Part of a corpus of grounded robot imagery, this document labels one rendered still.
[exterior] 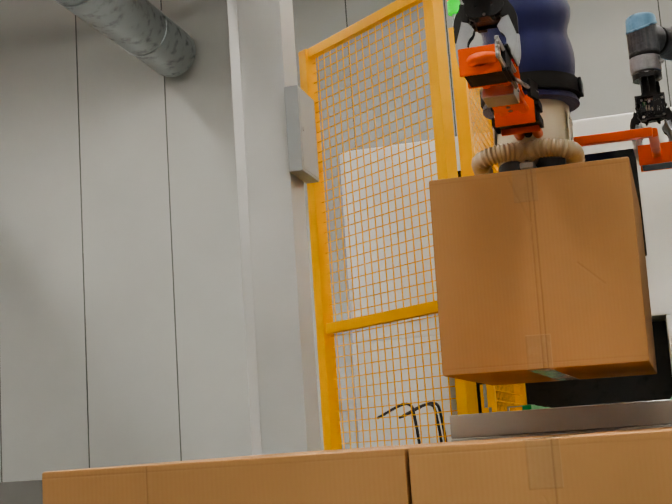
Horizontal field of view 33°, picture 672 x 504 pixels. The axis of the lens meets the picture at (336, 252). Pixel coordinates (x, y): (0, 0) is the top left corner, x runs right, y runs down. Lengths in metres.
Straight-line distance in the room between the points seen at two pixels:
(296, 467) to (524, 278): 0.74
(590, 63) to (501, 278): 10.08
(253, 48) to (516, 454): 2.60
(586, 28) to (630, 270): 10.23
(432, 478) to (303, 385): 2.11
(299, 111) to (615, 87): 8.53
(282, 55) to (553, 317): 1.99
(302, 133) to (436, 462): 2.34
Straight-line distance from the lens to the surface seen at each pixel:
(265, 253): 3.86
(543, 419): 2.94
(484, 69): 2.03
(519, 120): 2.36
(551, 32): 2.64
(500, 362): 2.28
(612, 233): 2.28
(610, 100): 12.19
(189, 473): 1.81
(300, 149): 3.87
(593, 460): 1.67
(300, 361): 3.78
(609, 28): 12.42
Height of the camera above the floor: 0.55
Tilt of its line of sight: 10 degrees up
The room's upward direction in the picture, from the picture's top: 4 degrees counter-clockwise
